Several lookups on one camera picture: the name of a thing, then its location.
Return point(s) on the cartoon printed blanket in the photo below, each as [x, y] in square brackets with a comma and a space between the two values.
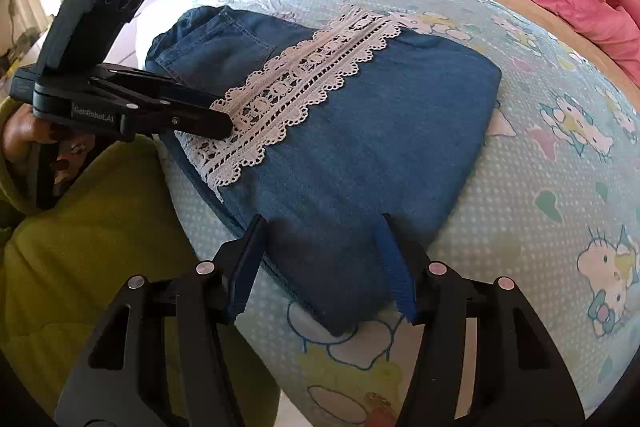
[525, 207]

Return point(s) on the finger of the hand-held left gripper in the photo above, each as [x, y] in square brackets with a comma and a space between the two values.
[195, 117]

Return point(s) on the person's yellow-green top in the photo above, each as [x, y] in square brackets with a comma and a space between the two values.
[100, 257]

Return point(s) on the person's left hand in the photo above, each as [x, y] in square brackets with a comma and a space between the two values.
[17, 134]

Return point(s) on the blue denim pants lace hem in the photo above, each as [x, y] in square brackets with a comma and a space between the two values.
[375, 132]

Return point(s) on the person's left forearm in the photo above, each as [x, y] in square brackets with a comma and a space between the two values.
[7, 187]

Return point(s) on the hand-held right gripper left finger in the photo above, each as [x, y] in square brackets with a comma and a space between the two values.
[245, 277]

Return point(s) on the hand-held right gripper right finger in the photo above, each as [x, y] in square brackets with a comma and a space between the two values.
[400, 277]

